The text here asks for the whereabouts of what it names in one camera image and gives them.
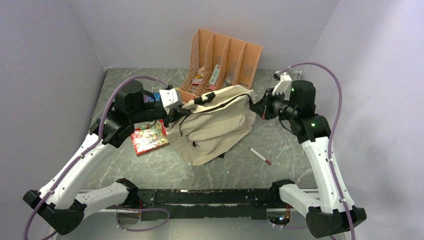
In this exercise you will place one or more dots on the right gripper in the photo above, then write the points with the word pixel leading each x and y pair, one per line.
pixel 262 107

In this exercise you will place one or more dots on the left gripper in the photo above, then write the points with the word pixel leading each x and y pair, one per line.
pixel 175 113

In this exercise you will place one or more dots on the beige canvas backpack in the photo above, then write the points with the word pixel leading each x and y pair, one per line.
pixel 215 122

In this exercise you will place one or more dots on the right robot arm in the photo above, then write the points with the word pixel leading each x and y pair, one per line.
pixel 335 211

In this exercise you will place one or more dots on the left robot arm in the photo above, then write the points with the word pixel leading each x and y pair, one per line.
pixel 60 202

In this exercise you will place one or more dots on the blue cover book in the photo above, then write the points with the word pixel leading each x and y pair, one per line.
pixel 154 97

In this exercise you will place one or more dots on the red patterned book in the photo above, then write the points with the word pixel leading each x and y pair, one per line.
pixel 149 138

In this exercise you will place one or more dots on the red white small box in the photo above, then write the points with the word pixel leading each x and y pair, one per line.
pixel 198 77

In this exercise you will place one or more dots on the green white box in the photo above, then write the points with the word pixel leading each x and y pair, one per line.
pixel 215 75

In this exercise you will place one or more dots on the white red pen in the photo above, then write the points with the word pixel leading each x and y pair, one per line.
pixel 264 159

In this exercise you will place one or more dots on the orange plastic file organizer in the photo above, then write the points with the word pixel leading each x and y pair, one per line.
pixel 218 61

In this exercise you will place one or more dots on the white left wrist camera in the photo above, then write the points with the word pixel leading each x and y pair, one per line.
pixel 170 98

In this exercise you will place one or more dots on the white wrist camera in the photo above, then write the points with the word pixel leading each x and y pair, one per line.
pixel 283 82
pixel 170 98

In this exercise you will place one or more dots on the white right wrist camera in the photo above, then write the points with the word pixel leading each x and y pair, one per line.
pixel 283 82

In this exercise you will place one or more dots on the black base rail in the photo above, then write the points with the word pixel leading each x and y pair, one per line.
pixel 252 203

